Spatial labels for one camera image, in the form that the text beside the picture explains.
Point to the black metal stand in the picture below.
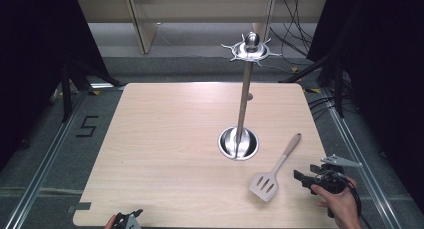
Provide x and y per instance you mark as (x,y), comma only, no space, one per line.
(68,89)
(336,85)

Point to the aluminium floor rail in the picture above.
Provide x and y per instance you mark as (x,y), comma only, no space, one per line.
(40,165)
(363,155)

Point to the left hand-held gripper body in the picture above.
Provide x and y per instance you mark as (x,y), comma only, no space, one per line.
(128,223)

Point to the dark curtain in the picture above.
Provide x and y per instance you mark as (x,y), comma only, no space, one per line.
(36,55)
(383,72)

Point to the steel utensil rack stand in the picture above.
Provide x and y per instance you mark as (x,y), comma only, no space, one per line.
(244,89)

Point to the person's right hand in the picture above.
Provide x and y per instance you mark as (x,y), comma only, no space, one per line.
(340,205)

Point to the beige wooden cabinet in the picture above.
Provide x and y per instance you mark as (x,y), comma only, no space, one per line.
(200,9)

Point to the black tape strip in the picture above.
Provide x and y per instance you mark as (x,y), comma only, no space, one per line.
(80,207)

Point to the person's left hand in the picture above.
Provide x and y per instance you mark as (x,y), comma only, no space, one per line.
(110,223)

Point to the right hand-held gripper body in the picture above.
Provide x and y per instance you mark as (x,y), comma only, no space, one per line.
(333,182)

